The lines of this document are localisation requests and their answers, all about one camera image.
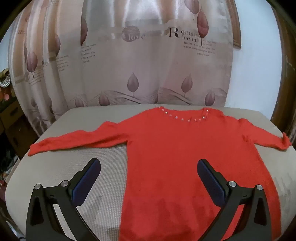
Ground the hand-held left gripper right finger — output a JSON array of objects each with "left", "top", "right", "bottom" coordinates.
[{"left": 196, "top": 159, "right": 271, "bottom": 241}]

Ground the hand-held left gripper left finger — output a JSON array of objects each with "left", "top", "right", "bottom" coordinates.
[{"left": 26, "top": 158, "right": 101, "bottom": 241}]

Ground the red beaded-neck sweater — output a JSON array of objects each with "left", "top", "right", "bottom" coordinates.
[{"left": 28, "top": 107, "right": 290, "bottom": 241}]

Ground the beige textured table cover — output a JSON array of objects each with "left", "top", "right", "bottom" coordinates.
[{"left": 5, "top": 105, "right": 296, "bottom": 241}]

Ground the brown wooden cabinet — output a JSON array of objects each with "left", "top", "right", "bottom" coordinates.
[{"left": 0, "top": 101, "right": 31, "bottom": 160}]

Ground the shiny metallic ornament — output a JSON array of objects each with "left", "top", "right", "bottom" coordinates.
[{"left": 0, "top": 68, "right": 11, "bottom": 88}]

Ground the beige leaf-print curtain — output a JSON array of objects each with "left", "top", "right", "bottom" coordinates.
[{"left": 8, "top": 0, "right": 242, "bottom": 137}]

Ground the brown wooden door frame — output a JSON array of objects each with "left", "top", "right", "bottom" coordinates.
[{"left": 270, "top": 9, "right": 296, "bottom": 141}]

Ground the brown wooden window frame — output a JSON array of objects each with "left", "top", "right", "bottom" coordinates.
[{"left": 231, "top": 7, "right": 242, "bottom": 49}]

